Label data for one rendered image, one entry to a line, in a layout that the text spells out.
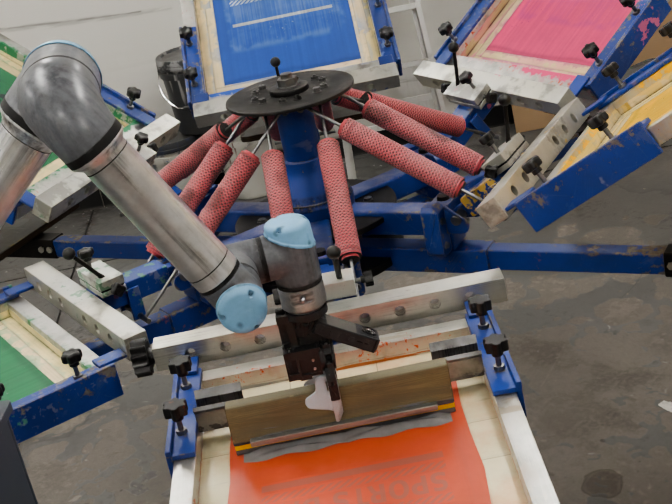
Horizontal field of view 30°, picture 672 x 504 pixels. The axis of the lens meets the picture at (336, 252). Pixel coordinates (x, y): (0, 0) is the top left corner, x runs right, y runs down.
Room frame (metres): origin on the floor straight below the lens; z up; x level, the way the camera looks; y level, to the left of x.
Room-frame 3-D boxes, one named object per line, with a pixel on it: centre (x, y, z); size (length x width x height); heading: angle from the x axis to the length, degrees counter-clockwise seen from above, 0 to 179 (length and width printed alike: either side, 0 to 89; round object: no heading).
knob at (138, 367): (2.18, 0.40, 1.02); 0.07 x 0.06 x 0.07; 179
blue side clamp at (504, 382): (1.95, -0.23, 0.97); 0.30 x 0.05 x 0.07; 179
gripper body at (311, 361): (1.85, 0.08, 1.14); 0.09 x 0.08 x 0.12; 89
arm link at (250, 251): (1.83, 0.17, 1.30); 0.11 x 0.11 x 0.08; 5
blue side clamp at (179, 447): (1.97, 0.32, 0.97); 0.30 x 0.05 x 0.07; 179
